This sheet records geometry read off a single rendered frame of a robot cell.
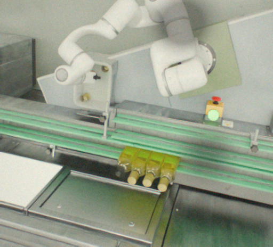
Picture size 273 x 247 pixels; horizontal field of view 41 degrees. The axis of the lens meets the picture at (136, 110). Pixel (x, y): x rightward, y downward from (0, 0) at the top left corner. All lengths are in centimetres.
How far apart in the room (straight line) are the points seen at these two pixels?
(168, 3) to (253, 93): 57
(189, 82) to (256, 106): 50
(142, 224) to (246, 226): 42
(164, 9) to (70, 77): 41
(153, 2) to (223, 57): 39
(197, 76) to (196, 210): 60
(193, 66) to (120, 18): 32
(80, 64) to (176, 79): 35
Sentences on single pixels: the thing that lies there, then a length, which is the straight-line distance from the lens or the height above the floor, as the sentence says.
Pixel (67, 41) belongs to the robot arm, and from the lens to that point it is 135.
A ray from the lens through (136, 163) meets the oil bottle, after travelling 143.
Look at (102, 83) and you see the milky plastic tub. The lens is 168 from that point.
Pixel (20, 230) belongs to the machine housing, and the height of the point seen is 140.
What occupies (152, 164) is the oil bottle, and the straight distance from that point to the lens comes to 142.
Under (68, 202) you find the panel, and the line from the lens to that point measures 146.
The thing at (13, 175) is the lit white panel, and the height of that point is 114.
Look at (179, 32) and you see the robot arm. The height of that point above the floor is 106.
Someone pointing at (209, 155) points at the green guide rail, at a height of 96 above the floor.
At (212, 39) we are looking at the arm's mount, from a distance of 149.
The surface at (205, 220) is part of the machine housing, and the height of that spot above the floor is 108.
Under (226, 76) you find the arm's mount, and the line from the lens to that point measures 151.
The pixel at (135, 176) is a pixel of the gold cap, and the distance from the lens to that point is 137.
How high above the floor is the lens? 228
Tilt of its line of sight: 65 degrees down
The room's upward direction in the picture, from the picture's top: 143 degrees counter-clockwise
